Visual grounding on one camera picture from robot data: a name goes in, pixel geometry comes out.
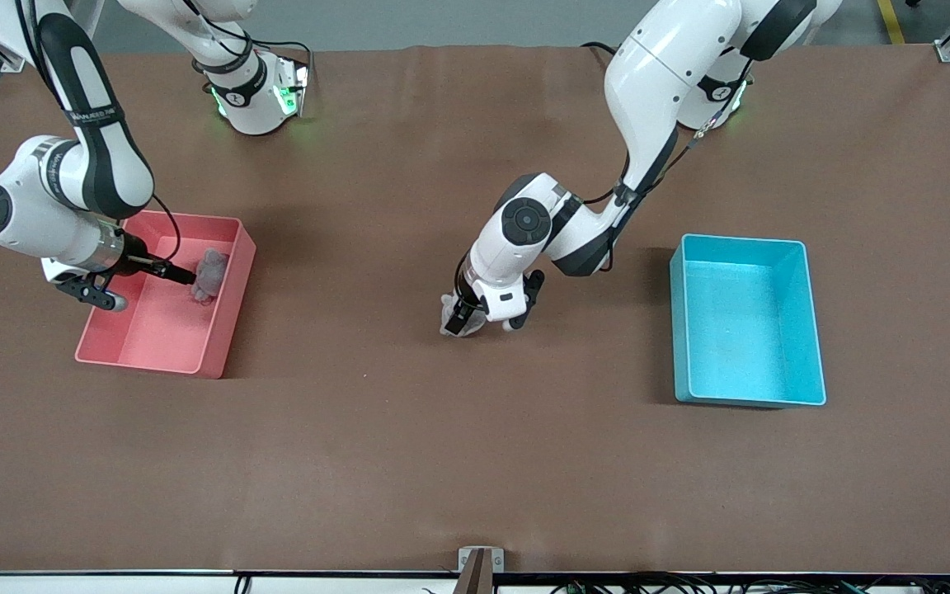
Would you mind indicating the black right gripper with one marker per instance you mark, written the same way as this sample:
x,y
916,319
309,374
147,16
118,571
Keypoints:
x,y
136,256

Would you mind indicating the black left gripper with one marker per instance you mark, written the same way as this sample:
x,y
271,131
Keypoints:
x,y
464,311

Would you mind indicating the gray plush toy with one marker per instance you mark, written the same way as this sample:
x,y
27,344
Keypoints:
x,y
449,309
211,272

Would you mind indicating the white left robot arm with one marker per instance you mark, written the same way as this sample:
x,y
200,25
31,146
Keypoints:
x,y
656,74

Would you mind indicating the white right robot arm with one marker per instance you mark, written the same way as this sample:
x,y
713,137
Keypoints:
x,y
38,219

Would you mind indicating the pink plastic box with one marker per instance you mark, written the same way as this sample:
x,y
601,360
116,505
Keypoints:
x,y
153,338

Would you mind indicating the blue plastic box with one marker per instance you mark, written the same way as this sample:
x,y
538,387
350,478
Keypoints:
x,y
739,330

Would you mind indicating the metal connector plate green light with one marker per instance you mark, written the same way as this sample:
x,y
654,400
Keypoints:
x,y
293,87

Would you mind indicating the gray metal table bracket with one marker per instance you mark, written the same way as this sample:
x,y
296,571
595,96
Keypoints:
x,y
479,561

